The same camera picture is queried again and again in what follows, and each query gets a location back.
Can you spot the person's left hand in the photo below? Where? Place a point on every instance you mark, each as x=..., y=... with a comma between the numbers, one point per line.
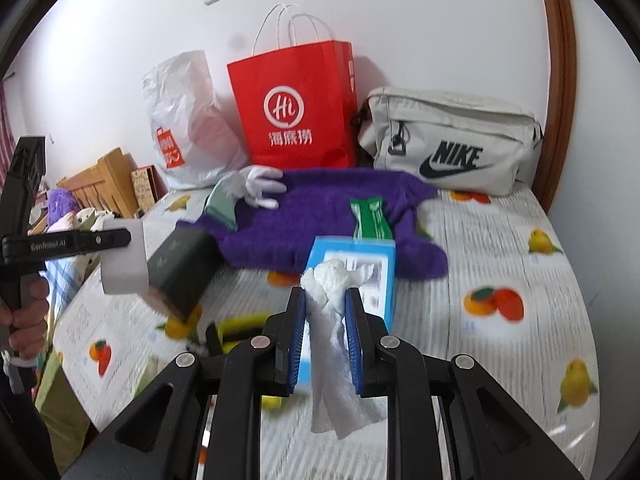
x=30, y=322

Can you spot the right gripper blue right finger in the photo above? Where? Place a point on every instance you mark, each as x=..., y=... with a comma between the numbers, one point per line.
x=361, y=329

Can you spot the green blanket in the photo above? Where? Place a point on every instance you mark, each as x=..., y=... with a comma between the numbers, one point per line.
x=69, y=427

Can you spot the white cotton glove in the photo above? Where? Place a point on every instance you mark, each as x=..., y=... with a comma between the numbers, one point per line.
x=255, y=185

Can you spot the fruit pattern tablecloth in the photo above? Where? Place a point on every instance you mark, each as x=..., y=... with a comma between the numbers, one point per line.
x=541, y=327

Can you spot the red Haidilao paper bag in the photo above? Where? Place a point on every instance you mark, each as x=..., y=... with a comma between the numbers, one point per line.
x=297, y=105

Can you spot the dark green tea box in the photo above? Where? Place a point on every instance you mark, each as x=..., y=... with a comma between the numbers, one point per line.
x=180, y=270

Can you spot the green sachet packet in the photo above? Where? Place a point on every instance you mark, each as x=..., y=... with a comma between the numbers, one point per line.
x=370, y=222

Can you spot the purple plush toy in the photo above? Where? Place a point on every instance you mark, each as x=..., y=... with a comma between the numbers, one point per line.
x=60, y=203

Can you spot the spotted plush toy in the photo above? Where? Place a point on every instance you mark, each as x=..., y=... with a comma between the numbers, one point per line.
x=88, y=219

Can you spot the purple fluffy towel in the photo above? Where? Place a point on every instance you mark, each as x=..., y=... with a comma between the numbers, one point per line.
x=317, y=203

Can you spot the brown wooden door frame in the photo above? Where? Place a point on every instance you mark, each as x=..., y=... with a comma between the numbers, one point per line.
x=561, y=99

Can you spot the striped pastel bedding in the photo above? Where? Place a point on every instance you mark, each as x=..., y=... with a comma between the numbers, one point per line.
x=65, y=277

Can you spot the patterned book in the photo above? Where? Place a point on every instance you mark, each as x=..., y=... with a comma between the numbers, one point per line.
x=148, y=187

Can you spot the grey Nike waist bag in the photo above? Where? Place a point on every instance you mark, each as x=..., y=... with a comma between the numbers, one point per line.
x=452, y=140

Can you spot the white Miniso plastic bag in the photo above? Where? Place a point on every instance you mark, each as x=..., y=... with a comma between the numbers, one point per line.
x=194, y=143

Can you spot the wooden bed headboard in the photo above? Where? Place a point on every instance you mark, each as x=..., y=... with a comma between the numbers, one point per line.
x=106, y=185

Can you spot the white sponge block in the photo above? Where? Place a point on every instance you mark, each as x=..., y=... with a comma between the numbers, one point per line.
x=124, y=266

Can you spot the white tissue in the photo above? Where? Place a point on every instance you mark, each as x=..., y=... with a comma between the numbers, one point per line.
x=335, y=405

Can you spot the blue tissue pack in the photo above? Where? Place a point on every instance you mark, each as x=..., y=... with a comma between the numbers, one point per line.
x=368, y=305

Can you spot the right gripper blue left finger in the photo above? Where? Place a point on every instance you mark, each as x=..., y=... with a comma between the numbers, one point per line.
x=290, y=341

